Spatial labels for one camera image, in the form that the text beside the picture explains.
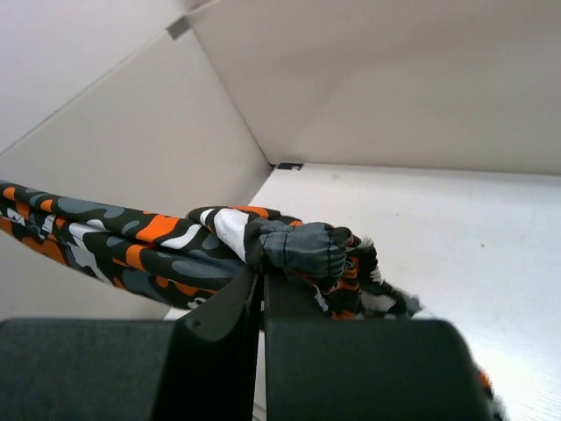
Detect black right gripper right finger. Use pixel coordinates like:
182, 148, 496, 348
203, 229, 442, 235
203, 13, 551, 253
265, 275, 491, 420

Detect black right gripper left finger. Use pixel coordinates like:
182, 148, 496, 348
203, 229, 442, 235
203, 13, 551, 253
1, 268, 260, 420

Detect orange camouflage shorts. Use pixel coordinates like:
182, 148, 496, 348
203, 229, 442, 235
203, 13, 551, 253
1, 182, 506, 420

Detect small blue label sticker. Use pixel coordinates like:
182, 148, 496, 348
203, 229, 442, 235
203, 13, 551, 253
275, 162, 303, 171

